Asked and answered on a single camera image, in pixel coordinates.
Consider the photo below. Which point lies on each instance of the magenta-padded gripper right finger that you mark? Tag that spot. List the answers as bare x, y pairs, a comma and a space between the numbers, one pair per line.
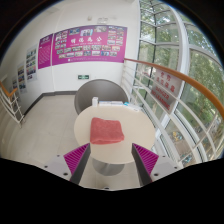
149, 164

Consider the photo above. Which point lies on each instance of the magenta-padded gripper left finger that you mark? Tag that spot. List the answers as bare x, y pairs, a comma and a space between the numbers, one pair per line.
74, 162

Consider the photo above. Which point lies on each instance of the pink towel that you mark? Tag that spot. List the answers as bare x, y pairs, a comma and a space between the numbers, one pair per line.
106, 130

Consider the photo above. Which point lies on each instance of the flat white and blue box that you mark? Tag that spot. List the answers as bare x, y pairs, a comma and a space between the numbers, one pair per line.
132, 107

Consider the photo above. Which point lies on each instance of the small upright white box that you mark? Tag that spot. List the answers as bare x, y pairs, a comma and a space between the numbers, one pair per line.
95, 101

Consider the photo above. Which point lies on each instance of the red-lettered warning sign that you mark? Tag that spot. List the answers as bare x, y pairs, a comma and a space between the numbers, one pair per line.
165, 90

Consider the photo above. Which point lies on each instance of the grey round-backed chair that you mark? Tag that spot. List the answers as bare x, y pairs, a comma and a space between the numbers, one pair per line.
103, 90

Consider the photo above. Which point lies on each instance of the white railing with orange top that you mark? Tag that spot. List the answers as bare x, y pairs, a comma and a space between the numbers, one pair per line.
11, 105

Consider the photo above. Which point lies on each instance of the green exit sign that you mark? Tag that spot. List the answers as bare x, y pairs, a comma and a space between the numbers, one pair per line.
83, 77

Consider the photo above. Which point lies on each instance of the long orange handrail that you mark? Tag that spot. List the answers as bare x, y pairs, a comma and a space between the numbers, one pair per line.
186, 79

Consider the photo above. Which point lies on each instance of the row of white photo boards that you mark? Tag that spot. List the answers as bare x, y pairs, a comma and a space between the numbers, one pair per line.
31, 63

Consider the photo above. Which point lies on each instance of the narrow magenta wall poster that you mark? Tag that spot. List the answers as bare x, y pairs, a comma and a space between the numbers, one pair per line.
45, 51

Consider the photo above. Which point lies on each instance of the large magenta wall poster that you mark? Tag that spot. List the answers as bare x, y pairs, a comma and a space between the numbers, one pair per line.
90, 45

